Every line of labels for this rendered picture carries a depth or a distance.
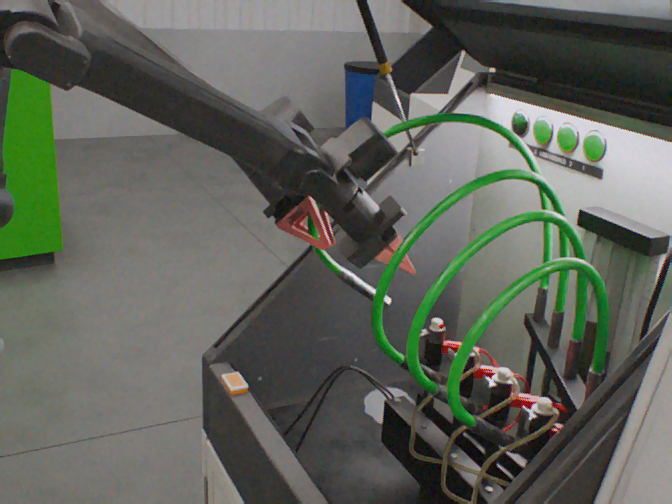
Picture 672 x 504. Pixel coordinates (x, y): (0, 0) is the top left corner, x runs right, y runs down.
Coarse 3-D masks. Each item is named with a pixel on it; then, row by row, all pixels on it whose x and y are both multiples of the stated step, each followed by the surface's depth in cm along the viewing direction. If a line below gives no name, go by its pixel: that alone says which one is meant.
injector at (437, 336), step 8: (432, 336) 113; (440, 336) 113; (432, 344) 114; (440, 344) 114; (424, 352) 116; (432, 352) 114; (440, 352) 114; (424, 360) 115; (432, 360) 114; (440, 360) 115; (432, 368) 115; (440, 368) 116; (424, 392) 117; (432, 400) 118; (424, 408) 118; (432, 408) 118
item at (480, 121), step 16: (400, 128) 110; (496, 128) 111; (512, 144) 112; (528, 160) 113; (544, 208) 116; (544, 224) 117; (544, 240) 118; (320, 256) 116; (544, 256) 119; (336, 272) 117; (544, 288) 121
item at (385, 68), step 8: (360, 0) 125; (360, 8) 126; (368, 8) 126; (368, 16) 126; (368, 24) 127; (368, 32) 128; (376, 32) 128; (376, 40) 128; (376, 48) 129; (376, 56) 130; (384, 56) 130; (384, 64) 130; (384, 72) 131; (392, 88) 133; (400, 112) 135; (408, 136) 137; (408, 152) 139; (416, 152) 138; (416, 160) 139
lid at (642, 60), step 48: (432, 0) 127; (480, 0) 115; (528, 0) 104; (576, 0) 94; (624, 0) 87; (480, 48) 134; (528, 48) 118; (576, 48) 106; (624, 48) 96; (624, 96) 115
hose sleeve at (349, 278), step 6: (342, 270) 117; (342, 276) 117; (348, 276) 117; (354, 276) 118; (348, 282) 118; (354, 282) 118; (360, 282) 118; (354, 288) 119; (360, 288) 118; (366, 288) 118; (372, 288) 119; (366, 294) 119; (372, 294) 119; (372, 300) 119
